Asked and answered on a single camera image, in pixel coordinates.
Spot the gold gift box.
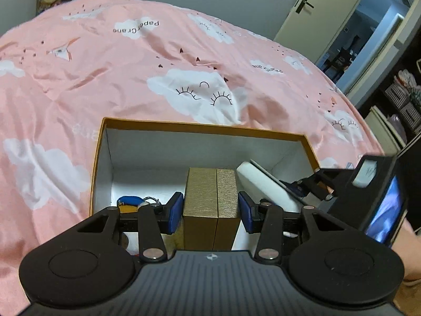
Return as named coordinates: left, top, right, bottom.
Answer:
left=183, top=168, right=240, bottom=251

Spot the white box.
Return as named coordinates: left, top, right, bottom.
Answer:
left=236, top=160, right=303, bottom=213

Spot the dark storage shelf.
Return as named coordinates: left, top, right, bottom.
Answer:
left=358, top=58, right=421, bottom=159

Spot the orange cardboard box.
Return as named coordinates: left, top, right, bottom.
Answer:
left=90, top=118, right=319, bottom=253

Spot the red panda plush doll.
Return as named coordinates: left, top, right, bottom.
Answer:
left=116, top=195, right=161, bottom=213

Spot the cream room door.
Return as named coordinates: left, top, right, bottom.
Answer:
left=274, top=0, right=360, bottom=63

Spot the smartphone with lit screen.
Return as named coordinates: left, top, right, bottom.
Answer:
left=361, top=170, right=409, bottom=248

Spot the person's hand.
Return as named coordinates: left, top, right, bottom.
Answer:
left=390, top=218, right=421, bottom=313

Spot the pink cloud-print duvet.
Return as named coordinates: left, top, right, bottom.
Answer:
left=1, top=0, right=382, bottom=315

